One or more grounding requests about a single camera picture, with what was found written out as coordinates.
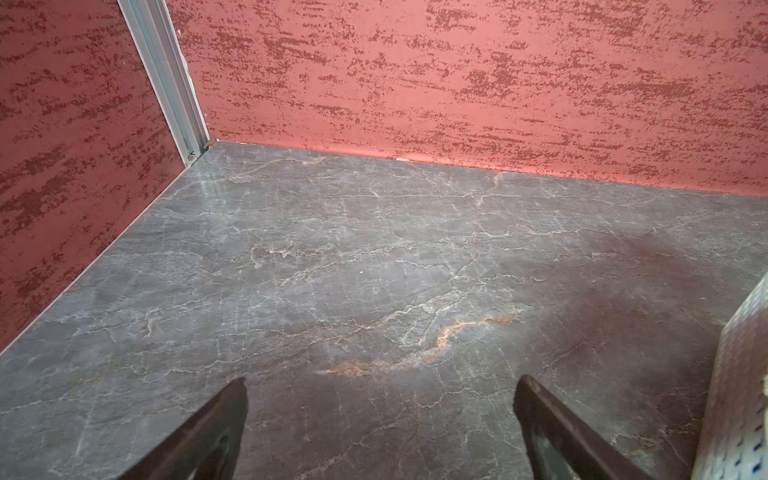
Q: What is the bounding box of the white perforated plastic basket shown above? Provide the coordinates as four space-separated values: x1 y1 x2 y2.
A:
692 277 767 479

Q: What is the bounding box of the aluminium left corner post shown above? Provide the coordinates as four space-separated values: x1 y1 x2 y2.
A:
118 0 211 167

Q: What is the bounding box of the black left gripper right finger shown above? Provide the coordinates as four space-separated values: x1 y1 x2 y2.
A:
513 375 649 479

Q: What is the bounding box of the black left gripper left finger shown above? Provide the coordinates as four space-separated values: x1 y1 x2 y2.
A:
120 377 249 479

